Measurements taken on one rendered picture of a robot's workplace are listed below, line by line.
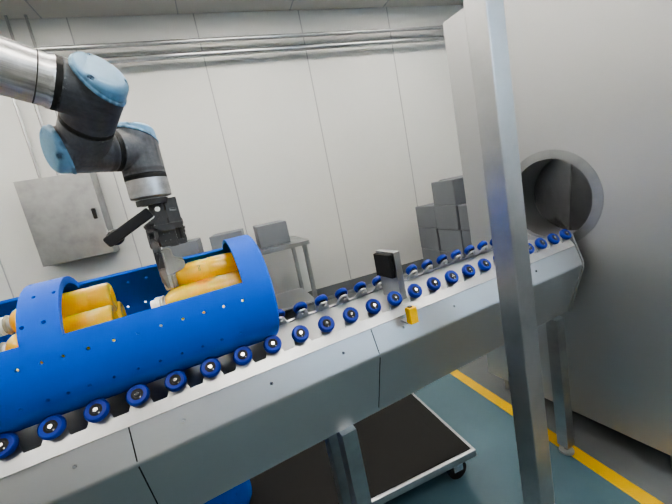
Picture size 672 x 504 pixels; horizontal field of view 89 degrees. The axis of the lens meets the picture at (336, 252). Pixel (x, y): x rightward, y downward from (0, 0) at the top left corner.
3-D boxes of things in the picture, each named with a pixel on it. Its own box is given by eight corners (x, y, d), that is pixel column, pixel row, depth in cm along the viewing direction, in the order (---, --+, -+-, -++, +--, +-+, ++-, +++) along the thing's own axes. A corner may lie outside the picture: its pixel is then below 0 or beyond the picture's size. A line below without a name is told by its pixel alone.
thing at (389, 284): (407, 298, 109) (399, 250, 106) (397, 301, 107) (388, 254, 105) (389, 292, 118) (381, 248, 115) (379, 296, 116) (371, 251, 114)
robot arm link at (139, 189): (122, 180, 75) (127, 185, 83) (129, 202, 75) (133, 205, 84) (167, 174, 78) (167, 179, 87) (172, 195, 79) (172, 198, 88)
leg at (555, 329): (577, 451, 149) (565, 317, 138) (569, 458, 147) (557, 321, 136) (563, 444, 154) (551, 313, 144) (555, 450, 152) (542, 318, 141)
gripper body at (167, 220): (188, 244, 82) (175, 194, 80) (148, 253, 78) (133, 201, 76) (187, 243, 89) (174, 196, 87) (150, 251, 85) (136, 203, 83)
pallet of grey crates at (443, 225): (558, 278, 349) (548, 160, 329) (496, 300, 325) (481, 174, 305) (475, 263, 462) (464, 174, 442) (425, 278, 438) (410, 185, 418)
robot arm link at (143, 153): (96, 129, 77) (140, 131, 85) (113, 185, 79) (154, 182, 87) (117, 117, 71) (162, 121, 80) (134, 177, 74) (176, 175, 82)
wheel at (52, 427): (52, 408, 67) (57, 410, 69) (29, 430, 65) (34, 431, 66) (69, 422, 67) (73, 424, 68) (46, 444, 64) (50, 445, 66)
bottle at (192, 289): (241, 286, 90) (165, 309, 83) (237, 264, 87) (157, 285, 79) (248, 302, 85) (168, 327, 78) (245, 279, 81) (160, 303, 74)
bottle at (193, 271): (251, 278, 94) (178, 298, 86) (243, 256, 96) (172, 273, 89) (252, 267, 88) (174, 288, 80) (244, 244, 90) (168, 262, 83)
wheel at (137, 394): (137, 378, 74) (140, 380, 75) (119, 396, 71) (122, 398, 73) (153, 391, 73) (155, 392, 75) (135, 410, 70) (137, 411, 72)
